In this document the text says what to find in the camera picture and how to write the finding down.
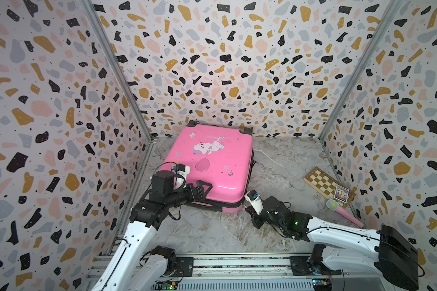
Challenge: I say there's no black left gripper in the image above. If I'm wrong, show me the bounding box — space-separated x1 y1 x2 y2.
166 180 213 209

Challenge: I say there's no pink hard-shell suitcase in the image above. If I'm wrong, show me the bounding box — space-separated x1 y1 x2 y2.
161 120 254 213

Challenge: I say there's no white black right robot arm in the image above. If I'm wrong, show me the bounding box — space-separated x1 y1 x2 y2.
245 191 425 291

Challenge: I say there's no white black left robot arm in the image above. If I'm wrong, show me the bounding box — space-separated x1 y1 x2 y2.
93 170 213 291

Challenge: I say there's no wooden chess board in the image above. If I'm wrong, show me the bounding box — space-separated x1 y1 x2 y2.
303 167 356 209

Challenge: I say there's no pink toy microphone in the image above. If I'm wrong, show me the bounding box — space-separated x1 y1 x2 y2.
326 199 364 229

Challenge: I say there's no small card box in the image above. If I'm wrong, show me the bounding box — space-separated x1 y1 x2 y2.
334 185 350 204

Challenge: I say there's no circuit board right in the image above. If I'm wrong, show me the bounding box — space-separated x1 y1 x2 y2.
312 279 333 291

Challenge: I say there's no green circuit board left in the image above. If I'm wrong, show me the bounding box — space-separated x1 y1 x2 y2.
155 281 178 291

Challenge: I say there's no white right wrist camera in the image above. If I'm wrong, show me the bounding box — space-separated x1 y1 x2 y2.
245 190 263 215

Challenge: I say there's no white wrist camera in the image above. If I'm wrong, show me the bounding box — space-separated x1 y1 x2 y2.
245 190 263 215
172 164 191 181

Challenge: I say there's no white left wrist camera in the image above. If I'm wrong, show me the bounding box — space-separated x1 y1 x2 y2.
172 164 191 181

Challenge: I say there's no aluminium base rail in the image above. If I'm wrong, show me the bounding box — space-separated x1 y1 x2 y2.
85 251 398 291

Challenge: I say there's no left aluminium corner post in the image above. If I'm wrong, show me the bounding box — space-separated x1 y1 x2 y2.
80 0 152 145

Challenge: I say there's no aluminium corner post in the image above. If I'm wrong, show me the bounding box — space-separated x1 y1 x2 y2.
319 0 401 144
80 0 152 145

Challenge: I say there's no right aluminium corner post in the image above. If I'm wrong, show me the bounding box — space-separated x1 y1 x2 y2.
319 0 401 144

